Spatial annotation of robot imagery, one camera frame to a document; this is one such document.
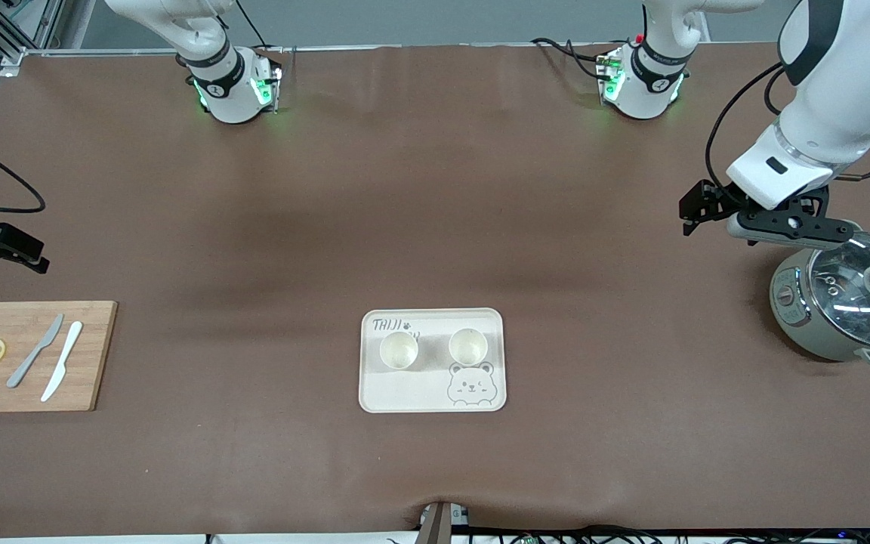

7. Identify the glass pot lid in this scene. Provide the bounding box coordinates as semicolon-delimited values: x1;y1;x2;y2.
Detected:
809;233;870;348

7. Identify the grey plastic knife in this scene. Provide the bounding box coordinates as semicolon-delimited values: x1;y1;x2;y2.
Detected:
6;314;64;388

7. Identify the grey-green cooking pot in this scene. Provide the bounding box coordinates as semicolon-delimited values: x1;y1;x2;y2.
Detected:
770;230;870;371

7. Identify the wooden cutting board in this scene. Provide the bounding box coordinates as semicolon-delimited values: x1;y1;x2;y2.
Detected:
0;301;119;413

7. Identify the cream tray with bear print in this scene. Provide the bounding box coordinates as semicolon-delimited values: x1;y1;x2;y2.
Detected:
358;308;508;414

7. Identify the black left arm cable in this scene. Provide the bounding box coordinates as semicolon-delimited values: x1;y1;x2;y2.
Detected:
705;62;870;199

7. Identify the aluminium frame profile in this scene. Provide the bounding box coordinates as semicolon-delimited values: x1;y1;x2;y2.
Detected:
0;0;66;69

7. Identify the white plastic knife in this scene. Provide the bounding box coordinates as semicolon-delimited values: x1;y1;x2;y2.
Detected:
41;321;83;402

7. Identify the black base cable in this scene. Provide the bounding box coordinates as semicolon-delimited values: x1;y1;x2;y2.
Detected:
530;36;611;80
237;0;285;54

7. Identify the table edge bracket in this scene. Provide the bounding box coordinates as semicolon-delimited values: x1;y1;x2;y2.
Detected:
414;500;472;544

